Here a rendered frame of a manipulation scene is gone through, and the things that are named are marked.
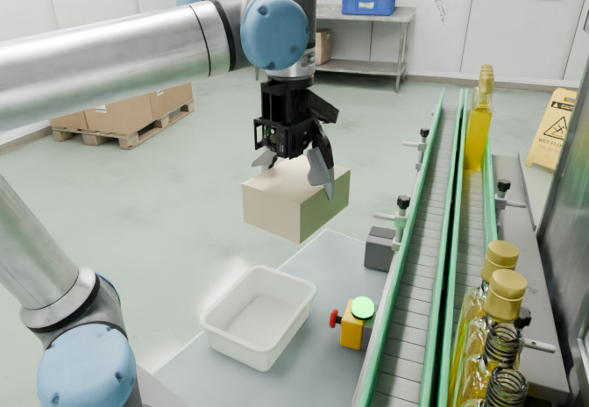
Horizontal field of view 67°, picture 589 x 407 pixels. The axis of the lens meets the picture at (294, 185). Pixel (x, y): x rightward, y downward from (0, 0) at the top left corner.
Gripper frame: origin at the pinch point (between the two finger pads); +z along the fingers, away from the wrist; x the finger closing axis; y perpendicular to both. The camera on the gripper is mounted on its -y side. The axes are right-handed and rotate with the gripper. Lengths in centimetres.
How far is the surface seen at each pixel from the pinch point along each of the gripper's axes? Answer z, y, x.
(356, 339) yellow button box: 31.7, -2.9, 12.2
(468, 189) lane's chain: 23, -63, 15
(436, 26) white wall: 43, -534, -160
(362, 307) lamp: 25.1, -4.9, 12.0
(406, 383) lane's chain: 22.2, 9.0, 26.6
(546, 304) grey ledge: 22, -23, 41
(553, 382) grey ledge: 22, -4, 45
